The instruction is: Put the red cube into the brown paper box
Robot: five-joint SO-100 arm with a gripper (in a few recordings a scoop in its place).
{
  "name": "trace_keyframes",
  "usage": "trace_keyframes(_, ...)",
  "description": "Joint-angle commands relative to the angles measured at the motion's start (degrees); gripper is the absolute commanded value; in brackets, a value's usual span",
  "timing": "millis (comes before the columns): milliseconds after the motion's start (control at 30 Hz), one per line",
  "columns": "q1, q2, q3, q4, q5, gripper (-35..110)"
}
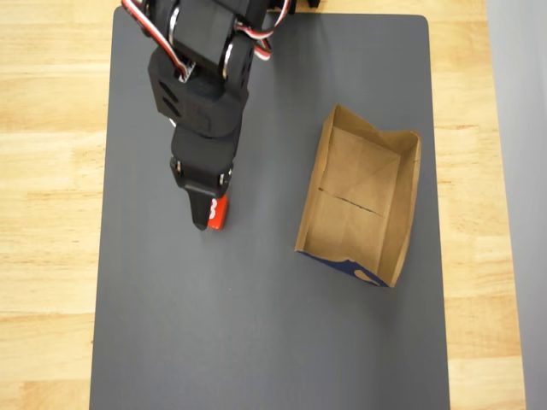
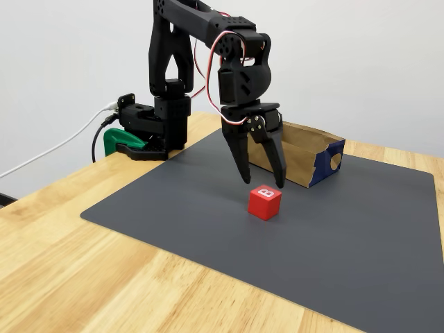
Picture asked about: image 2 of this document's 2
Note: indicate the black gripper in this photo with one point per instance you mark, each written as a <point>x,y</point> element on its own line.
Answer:
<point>234,122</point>

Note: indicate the red cube with white letter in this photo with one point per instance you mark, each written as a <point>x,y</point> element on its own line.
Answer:
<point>263,206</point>

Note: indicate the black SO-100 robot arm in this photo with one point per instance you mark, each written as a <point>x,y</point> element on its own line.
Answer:
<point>187,17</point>

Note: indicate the brown paper box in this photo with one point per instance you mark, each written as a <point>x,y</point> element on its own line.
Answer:
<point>301,163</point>

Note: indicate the grey mat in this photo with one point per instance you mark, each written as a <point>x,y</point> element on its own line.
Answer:
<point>208,225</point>

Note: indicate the green table clamp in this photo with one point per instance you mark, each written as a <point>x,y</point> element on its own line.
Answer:
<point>114,138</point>

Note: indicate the black object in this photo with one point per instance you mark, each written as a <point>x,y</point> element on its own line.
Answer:
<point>5,200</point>

